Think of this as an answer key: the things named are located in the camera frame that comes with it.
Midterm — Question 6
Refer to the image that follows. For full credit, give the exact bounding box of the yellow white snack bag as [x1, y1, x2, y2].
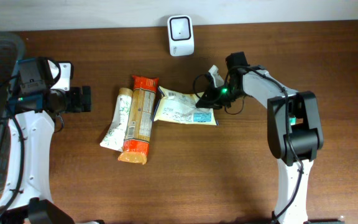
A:
[153, 86, 218, 126]

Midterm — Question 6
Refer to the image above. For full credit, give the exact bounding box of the white bamboo print shampoo tube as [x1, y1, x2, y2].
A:
[99, 88, 133, 152]

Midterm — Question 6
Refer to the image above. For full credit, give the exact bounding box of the orange spaghetti pasta package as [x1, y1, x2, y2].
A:
[118, 75, 159, 164]

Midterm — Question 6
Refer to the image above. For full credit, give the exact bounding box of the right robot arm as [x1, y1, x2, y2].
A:
[196, 52, 324, 223]

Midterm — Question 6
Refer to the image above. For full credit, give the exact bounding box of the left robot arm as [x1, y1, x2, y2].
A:
[0, 57, 91, 223]

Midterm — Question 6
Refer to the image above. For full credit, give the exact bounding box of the white barcode scanner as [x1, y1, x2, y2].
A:
[167, 15, 195, 57]

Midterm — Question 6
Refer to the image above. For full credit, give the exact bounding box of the right black camera cable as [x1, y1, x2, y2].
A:
[192, 65, 306, 222]

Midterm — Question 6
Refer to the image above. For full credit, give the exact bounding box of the black camera cable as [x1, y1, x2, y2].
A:
[0, 56, 65, 224]
[192, 65, 306, 222]

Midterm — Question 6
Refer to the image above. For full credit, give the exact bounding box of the left black camera cable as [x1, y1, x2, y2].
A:
[0, 56, 65, 224]

